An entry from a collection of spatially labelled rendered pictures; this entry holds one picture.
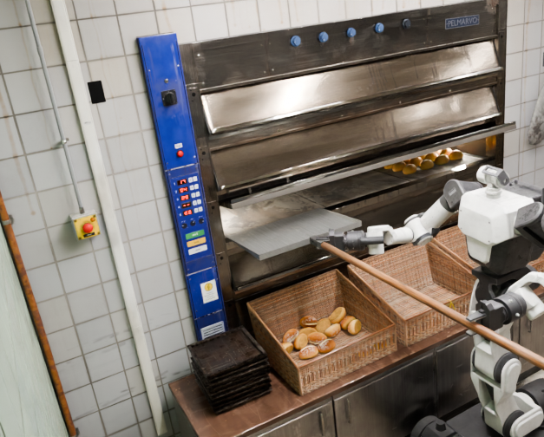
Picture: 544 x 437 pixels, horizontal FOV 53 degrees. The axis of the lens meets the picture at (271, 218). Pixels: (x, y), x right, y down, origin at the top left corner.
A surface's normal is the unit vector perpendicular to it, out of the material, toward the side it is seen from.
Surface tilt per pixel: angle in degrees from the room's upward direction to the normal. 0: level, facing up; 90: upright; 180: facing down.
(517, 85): 90
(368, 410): 90
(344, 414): 90
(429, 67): 70
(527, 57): 90
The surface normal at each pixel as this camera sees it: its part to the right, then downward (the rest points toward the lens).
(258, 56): 0.47, 0.29
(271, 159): 0.40, -0.07
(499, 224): -0.43, 0.29
